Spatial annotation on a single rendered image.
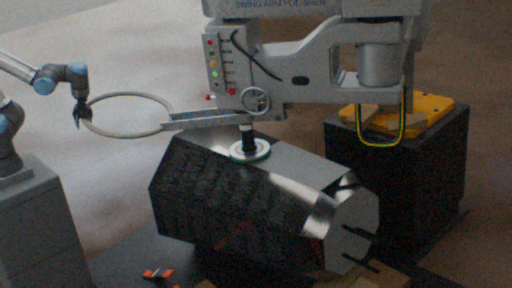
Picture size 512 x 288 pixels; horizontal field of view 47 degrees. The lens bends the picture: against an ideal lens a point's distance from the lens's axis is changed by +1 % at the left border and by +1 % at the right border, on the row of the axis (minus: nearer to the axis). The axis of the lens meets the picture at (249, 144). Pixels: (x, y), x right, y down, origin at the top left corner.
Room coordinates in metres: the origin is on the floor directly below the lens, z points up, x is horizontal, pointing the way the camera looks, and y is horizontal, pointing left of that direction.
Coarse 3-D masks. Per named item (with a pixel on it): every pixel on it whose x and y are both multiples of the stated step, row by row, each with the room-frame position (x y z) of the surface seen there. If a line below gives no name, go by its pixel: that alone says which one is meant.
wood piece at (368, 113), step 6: (366, 108) 2.93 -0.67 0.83; (372, 108) 2.92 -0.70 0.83; (378, 108) 2.91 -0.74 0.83; (354, 114) 2.87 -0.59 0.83; (366, 114) 2.85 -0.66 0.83; (372, 114) 2.85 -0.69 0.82; (378, 114) 2.91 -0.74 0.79; (348, 120) 2.81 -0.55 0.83; (354, 120) 2.80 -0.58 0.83; (366, 120) 2.80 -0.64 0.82; (372, 120) 2.85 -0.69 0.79; (348, 126) 2.82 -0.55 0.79; (354, 126) 2.79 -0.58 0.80; (366, 126) 2.80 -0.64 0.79
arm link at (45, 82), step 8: (0, 48) 2.68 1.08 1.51; (0, 56) 2.63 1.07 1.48; (8, 56) 2.65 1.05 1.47; (0, 64) 2.62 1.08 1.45; (8, 64) 2.63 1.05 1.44; (16, 64) 2.63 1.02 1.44; (24, 64) 2.65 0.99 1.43; (8, 72) 2.63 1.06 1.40; (16, 72) 2.62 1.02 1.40; (24, 72) 2.63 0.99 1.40; (32, 72) 2.63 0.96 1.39; (40, 72) 2.65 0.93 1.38; (48, 72) 2.69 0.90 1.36; (24, 80) 2.63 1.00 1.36; (32, 80) 2.62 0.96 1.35; (40, 80) 2.61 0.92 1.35; (48, 80) 2.62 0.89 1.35; (56, 80) 2.68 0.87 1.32; (40, 88) 2.61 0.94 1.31; (48, 88) 2.61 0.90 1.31
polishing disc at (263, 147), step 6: (234, 144) 2.70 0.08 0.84; (240, 144) 2.69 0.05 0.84; (258, 144) 2.66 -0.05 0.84; (264, 144) 2.66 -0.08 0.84; (234, 150) 2.63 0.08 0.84; (240, 150) 2.63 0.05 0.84; (258, 150) 2.60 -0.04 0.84; (264, 150) 2.59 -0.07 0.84; (234, 156) 2.57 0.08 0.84; (240, 156) 2.56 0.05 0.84; (246, 156) 2.56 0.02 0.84; (252, 156) 2.55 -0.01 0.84; (258, 156) 2.54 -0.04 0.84
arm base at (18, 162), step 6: (6, 156) 2.59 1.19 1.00; (12, 156) 2.62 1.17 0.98; (18, 156) 2.66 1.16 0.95; (0, 162) 2.57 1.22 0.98; (6, 162) 2.58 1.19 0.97; (12, 162) 2.60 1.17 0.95; (18, 162) 2.63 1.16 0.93; (0, 168) 2.56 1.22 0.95; (6, 168) 2.57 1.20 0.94; (12, 168) 2.58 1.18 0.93; (18, 168) 2.61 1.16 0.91; (0, 174) 2.55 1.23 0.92; (6, 174) 2.56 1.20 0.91; (12, 174) 2.57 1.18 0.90
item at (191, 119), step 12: (216, 108) 2.74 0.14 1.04; (264, 108) 2.65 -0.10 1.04; (288, 108) 2.61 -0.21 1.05; (180, 120) 2.70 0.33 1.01; (192, 120) 2.67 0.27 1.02; (204, 120) 2.65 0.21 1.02; (216, 120) 2.63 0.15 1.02; (228, 120) 2.60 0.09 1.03; (240, 120) 2.58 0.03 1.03; (252, 120) 2.55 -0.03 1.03; (264, 120) 2.54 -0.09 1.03; (276, 120) 2.48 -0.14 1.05
